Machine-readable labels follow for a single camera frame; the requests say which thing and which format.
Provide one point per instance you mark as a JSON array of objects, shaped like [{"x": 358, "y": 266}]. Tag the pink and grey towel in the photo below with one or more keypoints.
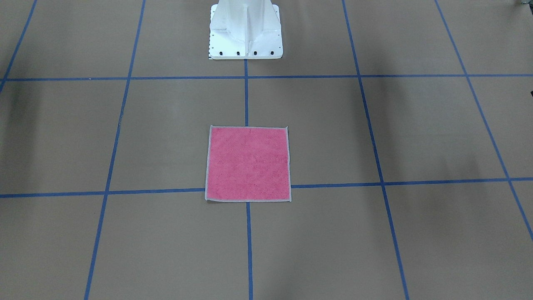
[{"x": 248, "y": 164}]

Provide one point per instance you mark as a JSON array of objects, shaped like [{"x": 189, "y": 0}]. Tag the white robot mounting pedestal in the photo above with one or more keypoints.
[{"x": 245, "y": 30}]

